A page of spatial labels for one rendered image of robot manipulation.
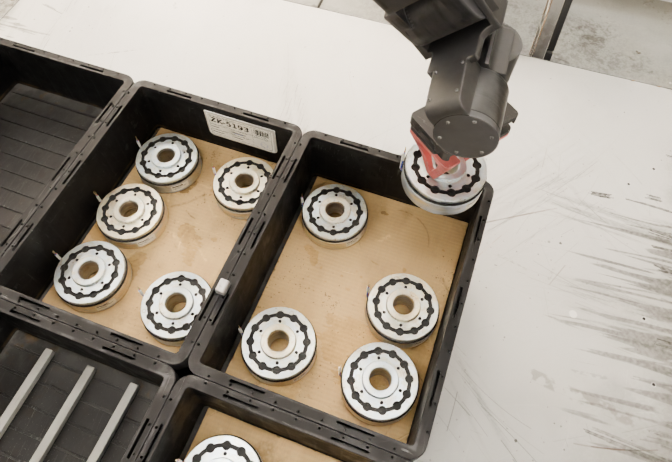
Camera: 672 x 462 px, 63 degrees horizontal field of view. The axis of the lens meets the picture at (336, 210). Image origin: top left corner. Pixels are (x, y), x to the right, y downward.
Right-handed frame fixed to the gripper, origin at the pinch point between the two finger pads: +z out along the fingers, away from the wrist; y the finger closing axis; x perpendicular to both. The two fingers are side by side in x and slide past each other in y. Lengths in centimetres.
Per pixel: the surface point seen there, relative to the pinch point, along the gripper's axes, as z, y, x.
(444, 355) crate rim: 11.6, -11.4, -17.1
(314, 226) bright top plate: 19.3, -13.3, 10.0
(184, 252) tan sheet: 22.8, -31.7, 18.6
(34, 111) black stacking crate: 24, -42, 60
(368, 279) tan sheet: 22.1, -10.4, -0.8
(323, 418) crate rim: 11.7, -27.7, -15.1
